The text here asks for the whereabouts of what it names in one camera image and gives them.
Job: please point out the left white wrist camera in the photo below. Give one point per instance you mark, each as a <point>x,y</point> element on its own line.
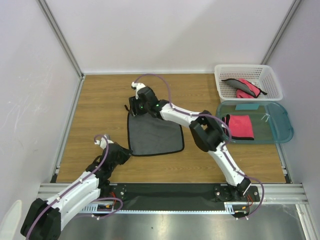
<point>102,140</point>

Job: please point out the yellow and black towel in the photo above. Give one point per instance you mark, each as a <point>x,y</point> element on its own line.
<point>148,136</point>

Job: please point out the white perforated plastic basket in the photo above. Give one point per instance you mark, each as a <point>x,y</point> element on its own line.
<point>262,76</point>

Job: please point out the aluminium frame rail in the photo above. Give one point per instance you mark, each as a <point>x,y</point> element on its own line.
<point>274,193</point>

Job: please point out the left grey cable duct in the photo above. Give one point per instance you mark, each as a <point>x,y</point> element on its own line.
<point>98,208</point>

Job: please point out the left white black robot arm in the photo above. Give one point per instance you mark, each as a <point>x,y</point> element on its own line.
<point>46,219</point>

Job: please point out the pink and black towel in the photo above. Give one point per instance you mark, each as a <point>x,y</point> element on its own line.
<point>240,126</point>

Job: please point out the teal transparent plastic tray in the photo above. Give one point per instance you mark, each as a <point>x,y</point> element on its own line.
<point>269,120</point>

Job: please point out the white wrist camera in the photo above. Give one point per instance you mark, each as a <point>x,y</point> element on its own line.
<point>102,140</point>
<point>137,86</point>

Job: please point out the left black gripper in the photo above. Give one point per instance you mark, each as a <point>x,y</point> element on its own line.
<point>126,153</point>

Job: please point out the right grey cable duct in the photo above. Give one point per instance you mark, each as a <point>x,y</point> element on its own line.
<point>237,207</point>

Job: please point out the grey cable duct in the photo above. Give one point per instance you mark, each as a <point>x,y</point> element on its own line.
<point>237,207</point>
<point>98,208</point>

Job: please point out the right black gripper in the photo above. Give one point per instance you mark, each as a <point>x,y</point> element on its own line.
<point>135,107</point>

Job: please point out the white object at left edge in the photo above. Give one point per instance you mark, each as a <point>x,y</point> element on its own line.
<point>9,224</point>

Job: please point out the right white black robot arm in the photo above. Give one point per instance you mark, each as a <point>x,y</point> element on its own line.
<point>206,130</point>

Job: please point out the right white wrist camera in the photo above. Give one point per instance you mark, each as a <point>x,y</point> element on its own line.
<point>137,86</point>

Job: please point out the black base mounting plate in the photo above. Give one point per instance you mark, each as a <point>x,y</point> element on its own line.
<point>180,196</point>

